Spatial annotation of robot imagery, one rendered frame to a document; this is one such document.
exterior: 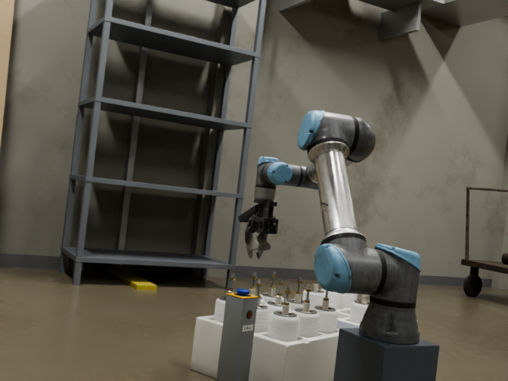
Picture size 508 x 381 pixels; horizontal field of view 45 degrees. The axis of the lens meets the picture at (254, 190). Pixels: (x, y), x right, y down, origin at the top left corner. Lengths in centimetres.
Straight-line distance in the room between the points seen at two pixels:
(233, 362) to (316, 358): 31
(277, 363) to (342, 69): 339
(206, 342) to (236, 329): 28
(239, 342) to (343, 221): 52
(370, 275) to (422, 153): 403
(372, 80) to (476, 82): 120
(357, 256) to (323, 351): 64
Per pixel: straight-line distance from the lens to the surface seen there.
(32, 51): 407
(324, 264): 151
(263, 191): 215
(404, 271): 156
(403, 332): 157
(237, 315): 184
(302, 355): 198
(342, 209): 158
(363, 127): 175
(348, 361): 163
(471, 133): 592
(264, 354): 196
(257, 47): 395
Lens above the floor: 62
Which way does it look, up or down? level
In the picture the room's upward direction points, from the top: 7 degrees clockwise
